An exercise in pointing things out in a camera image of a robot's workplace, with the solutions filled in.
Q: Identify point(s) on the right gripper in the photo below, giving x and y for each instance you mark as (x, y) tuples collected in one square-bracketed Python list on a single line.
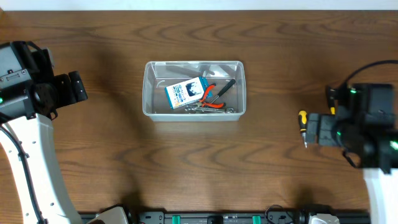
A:
[(323, 135)]

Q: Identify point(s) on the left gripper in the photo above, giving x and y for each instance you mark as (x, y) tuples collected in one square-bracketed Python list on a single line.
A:
[(64, 97)]

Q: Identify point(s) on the silver offset wrench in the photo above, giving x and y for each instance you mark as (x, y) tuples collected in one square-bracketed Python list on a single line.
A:
[(208, 110)]

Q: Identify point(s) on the small black orange hammer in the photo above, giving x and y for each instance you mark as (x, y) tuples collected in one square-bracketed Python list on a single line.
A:
[(223, 90)]

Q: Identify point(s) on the blue white cardboard box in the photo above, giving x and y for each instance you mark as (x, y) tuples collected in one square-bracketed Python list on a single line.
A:
[(186, 92)]

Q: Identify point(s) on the red handled pliers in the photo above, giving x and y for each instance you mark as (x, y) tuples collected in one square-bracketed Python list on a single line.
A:
[(207, 95)]

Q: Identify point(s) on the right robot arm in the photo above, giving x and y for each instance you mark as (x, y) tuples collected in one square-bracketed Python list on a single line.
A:
[(362, 123)]

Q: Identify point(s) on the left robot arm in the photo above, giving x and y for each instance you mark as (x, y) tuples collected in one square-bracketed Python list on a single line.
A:
[(30, 95)]

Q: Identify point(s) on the clear plastic container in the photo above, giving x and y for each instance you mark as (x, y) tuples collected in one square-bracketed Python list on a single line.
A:
[(160, 74)]

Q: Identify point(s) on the black yellow stubby screwdriver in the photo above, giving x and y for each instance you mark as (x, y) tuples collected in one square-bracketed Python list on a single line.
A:
[(302, 120)]

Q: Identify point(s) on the slim black yellow screwdriver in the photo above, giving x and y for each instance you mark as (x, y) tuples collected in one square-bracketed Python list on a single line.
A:
[(330, 97)]

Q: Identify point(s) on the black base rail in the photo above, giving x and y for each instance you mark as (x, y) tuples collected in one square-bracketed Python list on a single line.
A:
[(314, 213)]

